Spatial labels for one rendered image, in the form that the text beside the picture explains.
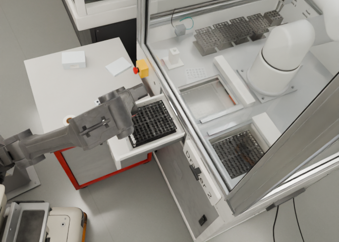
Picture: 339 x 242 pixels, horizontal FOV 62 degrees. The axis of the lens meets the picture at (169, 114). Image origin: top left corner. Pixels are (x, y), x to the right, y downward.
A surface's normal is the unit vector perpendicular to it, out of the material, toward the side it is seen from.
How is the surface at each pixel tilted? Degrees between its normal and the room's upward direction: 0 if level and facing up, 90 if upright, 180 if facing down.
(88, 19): 90
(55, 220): 0
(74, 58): 0
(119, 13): 90
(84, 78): 0
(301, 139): 90
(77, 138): 68
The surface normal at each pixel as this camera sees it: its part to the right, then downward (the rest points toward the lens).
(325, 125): -0.90, 0.32
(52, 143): -0.55, 0.39
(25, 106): 0.09, -0.53
